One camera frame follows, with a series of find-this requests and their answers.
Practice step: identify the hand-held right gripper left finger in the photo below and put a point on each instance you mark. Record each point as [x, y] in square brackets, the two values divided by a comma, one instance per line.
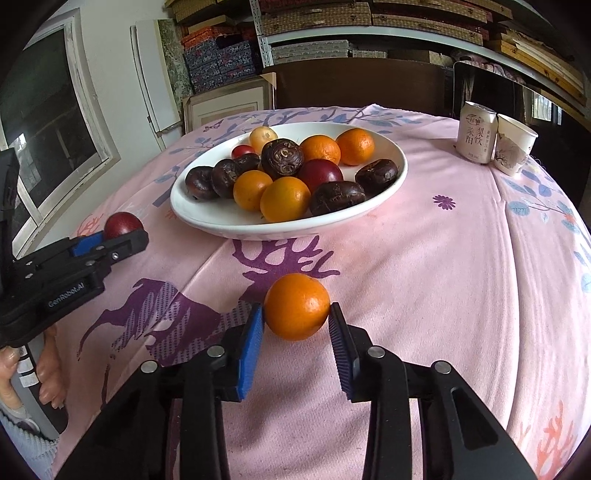
[249, 350]

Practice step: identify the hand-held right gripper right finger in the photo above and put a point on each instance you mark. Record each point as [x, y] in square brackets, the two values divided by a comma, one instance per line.
[341, 350]

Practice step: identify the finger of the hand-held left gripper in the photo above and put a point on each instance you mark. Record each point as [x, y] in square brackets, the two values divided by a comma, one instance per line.
[85, 243]
[122, 247]

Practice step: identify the dark red plum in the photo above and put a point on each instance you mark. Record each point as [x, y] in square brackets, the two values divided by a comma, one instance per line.
[123, 224]

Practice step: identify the white oval plate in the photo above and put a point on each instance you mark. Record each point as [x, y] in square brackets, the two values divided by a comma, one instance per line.
[369, 203]

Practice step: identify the chocolate donut with white icing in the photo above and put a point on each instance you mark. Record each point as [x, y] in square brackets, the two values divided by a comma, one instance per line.
[248, 162]

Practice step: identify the large orange tangerine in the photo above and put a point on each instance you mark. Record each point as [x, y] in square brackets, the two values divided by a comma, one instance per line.
[285, 199]

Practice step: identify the large dark water chestnut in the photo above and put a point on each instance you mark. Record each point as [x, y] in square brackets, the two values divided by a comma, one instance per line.
[282, 158]

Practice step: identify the person's left forearm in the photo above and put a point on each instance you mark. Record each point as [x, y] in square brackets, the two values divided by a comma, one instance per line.
[23, 447]

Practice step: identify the person's left hand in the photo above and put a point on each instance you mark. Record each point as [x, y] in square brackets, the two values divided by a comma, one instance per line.
[51, 369]

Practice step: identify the pink deer print tablecloth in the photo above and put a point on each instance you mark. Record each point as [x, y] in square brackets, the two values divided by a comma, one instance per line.
[438, 277]

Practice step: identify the dark framed window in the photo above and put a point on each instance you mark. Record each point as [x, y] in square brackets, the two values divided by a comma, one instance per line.
[46, 124]

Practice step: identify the yellow-orange tangerine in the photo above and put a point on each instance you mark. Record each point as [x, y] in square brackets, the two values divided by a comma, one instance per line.
[249, 190]

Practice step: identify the small red tomato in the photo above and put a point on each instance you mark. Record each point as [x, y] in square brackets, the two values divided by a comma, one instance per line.
[243, 151]

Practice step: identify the white leaning board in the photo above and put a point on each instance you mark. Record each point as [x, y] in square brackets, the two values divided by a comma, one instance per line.
[154, 78]

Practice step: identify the beige framed panel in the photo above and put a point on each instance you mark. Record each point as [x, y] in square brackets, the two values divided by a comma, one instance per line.
[226, 104]

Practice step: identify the small yellow-orange fruit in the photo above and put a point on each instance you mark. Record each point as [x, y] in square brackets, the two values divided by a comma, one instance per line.
[264, 136]

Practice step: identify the stack of blue patterned boxes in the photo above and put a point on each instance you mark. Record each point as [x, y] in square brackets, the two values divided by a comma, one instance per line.
[217, 60]

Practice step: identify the white drink can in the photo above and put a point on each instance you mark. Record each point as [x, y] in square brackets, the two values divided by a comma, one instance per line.
[475, 134]

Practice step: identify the dark brown board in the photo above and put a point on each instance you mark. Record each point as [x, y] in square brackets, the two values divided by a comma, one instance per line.
[355, 85]

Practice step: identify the white paper cup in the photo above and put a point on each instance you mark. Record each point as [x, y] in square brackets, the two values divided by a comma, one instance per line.
[515, 145]

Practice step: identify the glossy black cabinet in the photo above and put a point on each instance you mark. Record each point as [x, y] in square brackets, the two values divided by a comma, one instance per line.
[512, 92]

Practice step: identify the shelf rack with flat boxes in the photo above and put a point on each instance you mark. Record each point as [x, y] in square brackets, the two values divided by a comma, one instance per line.
[369, 23]

